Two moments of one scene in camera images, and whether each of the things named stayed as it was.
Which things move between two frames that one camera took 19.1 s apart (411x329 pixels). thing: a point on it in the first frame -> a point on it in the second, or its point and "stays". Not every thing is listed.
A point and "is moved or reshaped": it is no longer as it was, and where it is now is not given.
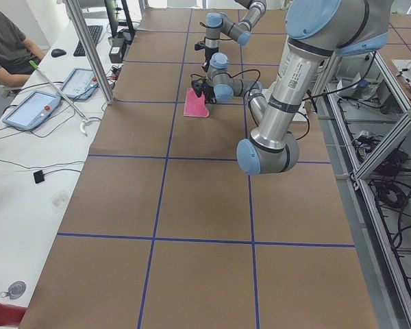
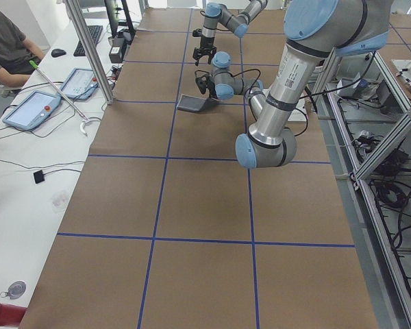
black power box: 116,54 stays
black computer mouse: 57,52 stays
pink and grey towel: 195,105 is moved or reshaped
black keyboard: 96,31 stays
